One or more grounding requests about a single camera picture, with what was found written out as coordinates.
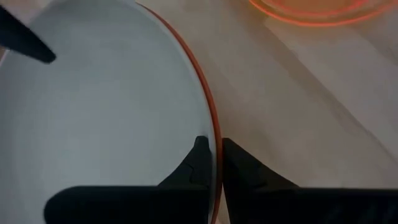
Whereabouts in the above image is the large cream plastic plate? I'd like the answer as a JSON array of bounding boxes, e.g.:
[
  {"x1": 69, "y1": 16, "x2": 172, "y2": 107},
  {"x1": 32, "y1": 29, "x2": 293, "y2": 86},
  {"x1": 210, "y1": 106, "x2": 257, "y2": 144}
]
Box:
[{"x1": 0, "y1": 0, "x2": 223, "y2": 224}]

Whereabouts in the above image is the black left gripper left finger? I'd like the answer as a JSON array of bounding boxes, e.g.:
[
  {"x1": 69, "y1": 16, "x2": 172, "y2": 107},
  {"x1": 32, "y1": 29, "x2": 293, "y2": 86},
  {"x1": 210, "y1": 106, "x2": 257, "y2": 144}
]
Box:
[{"x1": 43, "y1": 136, "x2": 216, "y2": 224}]

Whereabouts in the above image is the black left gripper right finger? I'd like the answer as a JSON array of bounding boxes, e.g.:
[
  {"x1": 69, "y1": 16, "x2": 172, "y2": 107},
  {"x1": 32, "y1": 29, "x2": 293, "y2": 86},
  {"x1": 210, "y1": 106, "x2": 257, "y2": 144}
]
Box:
[{"x1": 221, "y1": 138, "x2": 398, "y2": 224}]

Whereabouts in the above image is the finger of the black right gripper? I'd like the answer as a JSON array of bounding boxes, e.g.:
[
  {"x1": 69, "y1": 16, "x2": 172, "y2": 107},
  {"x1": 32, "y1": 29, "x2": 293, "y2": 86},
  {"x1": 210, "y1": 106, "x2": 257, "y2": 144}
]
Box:
[{"x1": 0, "y1": 4, "x2": 57, "y2": 65}]

